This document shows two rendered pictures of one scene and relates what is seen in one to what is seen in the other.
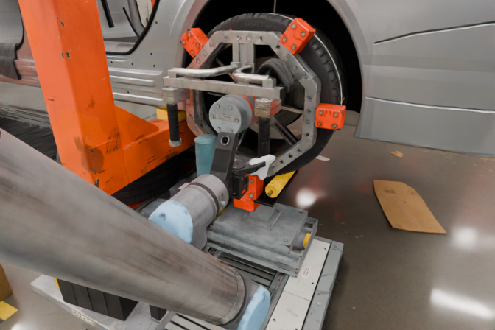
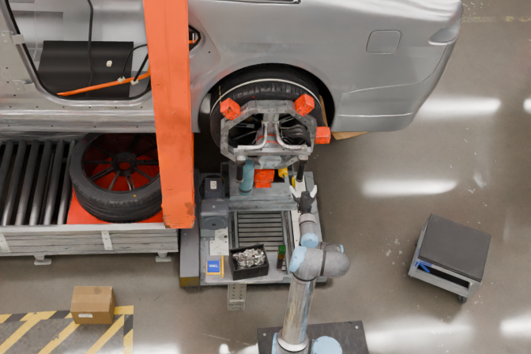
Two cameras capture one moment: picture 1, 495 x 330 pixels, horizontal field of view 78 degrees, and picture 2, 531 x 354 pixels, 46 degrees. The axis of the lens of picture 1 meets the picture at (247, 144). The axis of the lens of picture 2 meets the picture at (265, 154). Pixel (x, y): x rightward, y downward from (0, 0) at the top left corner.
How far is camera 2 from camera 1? 2.87 m
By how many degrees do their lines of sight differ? 39
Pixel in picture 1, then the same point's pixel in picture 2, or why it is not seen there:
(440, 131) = (375, 125)
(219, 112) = (266, 158)
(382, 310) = (345, 207)
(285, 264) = (288, 205)
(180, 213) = (314, 236)
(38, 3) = (178, 152)
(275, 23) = (287, 94)
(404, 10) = (358, 80)
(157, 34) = not seen: hidden behind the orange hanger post
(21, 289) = (117, 295)
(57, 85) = (179, 182)
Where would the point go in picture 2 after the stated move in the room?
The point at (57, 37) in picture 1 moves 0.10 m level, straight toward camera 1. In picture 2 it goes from (189, 165) to (206, 174)
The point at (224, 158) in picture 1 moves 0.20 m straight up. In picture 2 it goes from (307, 202) to (312, 180)
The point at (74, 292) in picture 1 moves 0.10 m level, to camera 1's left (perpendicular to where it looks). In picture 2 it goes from (242, 274) to (226, 282)
